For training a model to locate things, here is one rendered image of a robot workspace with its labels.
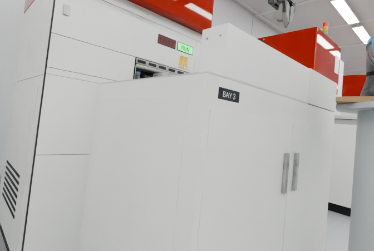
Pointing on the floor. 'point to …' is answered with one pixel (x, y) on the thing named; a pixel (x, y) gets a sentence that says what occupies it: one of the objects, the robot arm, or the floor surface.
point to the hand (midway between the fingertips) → (287, 23)
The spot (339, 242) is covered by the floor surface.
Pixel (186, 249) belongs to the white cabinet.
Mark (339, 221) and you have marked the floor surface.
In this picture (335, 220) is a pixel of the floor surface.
